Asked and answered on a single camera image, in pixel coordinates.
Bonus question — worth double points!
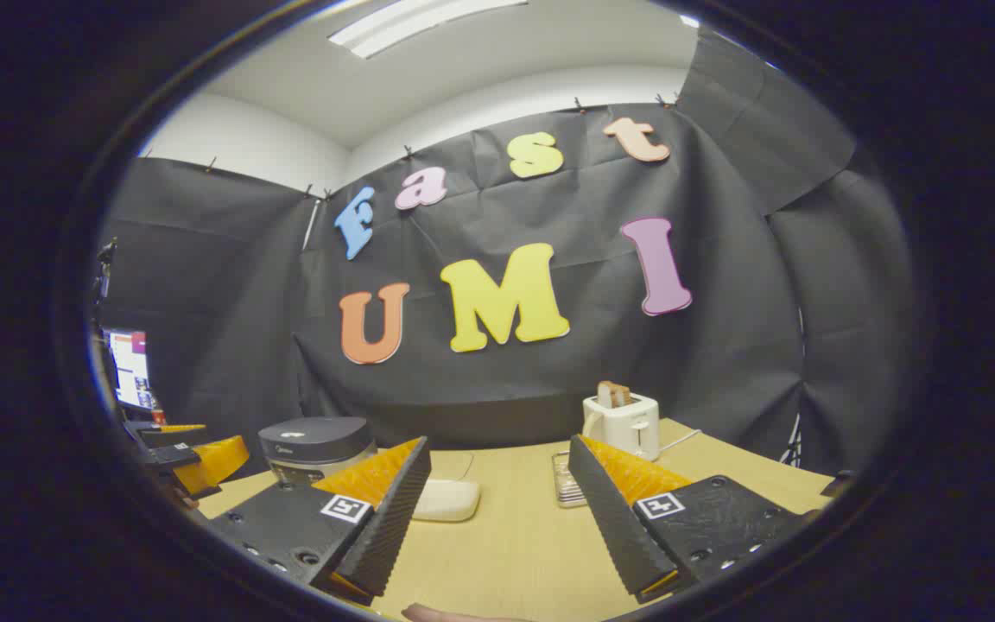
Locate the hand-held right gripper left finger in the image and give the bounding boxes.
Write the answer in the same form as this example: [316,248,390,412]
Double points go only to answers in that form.
[204,436,432,606]

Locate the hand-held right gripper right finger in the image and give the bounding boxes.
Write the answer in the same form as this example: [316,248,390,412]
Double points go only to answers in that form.
[568,435,818,604]

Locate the metal wire chopstick holder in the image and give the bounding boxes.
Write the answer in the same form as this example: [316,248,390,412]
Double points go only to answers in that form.
[551,451,590,508]

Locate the dark grey rice cooker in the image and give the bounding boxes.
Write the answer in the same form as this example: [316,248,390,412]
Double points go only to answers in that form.
[257,416,377,486]

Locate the computer monitor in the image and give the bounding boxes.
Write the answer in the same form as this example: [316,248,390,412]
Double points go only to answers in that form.
[103,327,155,411]

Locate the white toaster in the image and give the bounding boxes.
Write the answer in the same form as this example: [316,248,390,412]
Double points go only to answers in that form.
[582,393,661,461]

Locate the black backdrop cloth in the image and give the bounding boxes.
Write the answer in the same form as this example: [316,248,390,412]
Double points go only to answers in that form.
[96,26,913,485]

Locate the ceiling light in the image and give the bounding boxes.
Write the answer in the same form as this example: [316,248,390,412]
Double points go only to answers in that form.
[327,0,529,60]

